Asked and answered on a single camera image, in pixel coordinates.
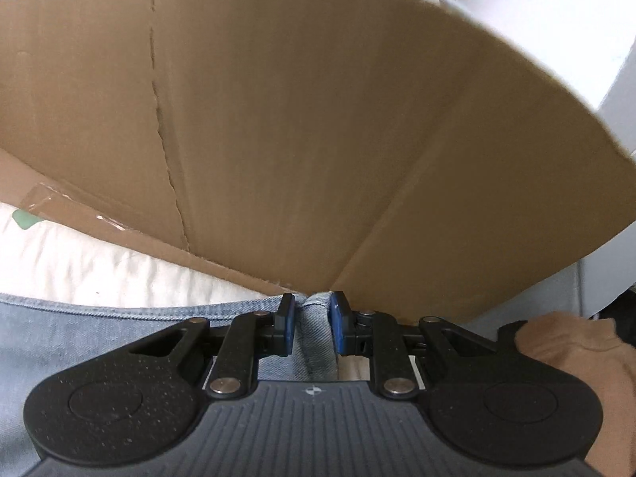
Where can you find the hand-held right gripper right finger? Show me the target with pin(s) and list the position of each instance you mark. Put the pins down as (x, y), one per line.
(338, 325)

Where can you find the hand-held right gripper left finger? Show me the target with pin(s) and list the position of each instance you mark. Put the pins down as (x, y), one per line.
(285, 325)

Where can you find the light blue jeans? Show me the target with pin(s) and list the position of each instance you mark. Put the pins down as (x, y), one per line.
(124, 328)

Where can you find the flat cardboard sheet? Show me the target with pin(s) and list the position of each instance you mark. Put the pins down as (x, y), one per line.
(298, 134)

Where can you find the bear print bedsheet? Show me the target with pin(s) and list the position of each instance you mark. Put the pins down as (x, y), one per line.
(99, 268)

